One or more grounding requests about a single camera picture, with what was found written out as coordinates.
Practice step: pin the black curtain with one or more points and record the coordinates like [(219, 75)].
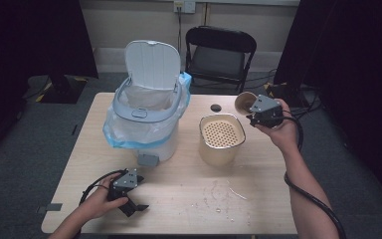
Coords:
[(351, 66), (30, 40)]

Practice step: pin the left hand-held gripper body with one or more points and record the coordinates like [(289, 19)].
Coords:
[(126, 181)]

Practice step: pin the cream bucket with strainer insert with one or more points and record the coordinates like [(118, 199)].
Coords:
[(221, 134)]

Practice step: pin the white pedal trash can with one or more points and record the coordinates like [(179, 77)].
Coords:
[(152, 63)]

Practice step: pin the person's left hand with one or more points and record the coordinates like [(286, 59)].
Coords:
[(97, 202)]

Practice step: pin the grey tape strip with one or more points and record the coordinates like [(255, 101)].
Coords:
[(51, 207)]

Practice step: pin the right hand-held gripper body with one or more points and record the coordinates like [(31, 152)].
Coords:
[(267, 114)]

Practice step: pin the black folding chair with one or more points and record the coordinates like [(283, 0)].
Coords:
[(219, 61)]

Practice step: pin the brown paper cup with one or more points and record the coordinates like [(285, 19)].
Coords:
[(243, 102)]

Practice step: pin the black round table grommet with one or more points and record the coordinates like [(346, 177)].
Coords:
[(216, 108)]

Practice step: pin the white wall socket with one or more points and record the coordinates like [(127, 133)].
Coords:
[(185, 6)]

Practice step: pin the person's right hand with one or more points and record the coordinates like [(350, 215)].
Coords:
[(283, 134)]

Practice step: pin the clear blue-edged trash bag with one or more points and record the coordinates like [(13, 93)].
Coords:
[(129, 132)]

